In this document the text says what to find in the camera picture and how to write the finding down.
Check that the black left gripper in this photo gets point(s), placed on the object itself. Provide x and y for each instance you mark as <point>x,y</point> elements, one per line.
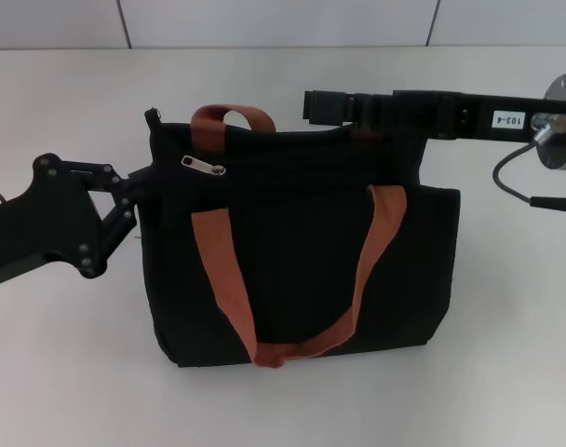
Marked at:
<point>45,219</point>

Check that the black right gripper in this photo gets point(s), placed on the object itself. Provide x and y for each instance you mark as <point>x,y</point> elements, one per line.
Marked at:
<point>450,116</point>

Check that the silver zipper pull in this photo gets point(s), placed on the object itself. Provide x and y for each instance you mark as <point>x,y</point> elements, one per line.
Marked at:
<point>201,165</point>

